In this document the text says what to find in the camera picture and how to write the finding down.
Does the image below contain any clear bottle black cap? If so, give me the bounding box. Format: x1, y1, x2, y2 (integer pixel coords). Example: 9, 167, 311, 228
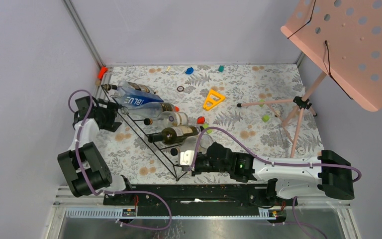
170, 133, 214, 156

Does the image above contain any black wire wine rack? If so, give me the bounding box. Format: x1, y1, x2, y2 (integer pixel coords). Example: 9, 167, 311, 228
100, 84, 191, 182

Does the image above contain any short clear glass bottle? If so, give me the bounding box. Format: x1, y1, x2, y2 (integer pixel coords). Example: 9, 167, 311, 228
143, 112, 189, 129

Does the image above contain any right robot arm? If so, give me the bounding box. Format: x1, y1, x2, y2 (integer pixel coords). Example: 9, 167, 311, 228
177, 132, 362, 205

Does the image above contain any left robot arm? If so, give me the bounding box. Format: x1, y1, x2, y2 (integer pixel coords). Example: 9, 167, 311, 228
57, 91, 134, 205

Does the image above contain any clear bottle gold label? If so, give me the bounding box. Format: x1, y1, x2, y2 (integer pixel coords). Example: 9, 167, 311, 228
101, 81, 155, 94

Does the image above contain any blue triangular bottle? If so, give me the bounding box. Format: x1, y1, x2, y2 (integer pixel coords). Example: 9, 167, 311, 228
112, 87, 164, 108

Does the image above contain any dark green wine bottle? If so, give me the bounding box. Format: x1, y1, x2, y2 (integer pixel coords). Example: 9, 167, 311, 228
147, 125, 202, 145

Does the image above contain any clear bottle black label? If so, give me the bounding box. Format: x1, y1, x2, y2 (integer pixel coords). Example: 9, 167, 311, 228
120, 102, 178, 118

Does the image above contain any blue bottle cap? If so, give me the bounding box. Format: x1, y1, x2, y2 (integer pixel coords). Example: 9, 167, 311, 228
185, 67, 194, 75

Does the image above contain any green block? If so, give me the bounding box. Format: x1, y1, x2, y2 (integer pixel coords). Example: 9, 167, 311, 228
202, 123, 212, 134

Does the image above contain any red block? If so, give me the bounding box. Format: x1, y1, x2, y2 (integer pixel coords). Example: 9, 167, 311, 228
196, 117, 205, 124

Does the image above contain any orange clip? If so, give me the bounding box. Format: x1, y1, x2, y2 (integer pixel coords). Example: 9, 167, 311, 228
97, 66, 108, 80

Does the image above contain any yellow triangle block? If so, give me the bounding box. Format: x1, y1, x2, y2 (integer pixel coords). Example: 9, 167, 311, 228
202, 89, 226, 111

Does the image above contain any floral table mat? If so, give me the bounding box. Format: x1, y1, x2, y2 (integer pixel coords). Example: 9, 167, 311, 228
89, 64, 325, 185

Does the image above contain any pink music stand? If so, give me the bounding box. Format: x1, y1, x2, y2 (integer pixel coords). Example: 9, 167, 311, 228
236, 0, 382, 159

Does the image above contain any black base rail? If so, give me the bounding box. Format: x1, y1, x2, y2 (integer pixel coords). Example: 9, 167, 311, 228
103, 184, 292, 217

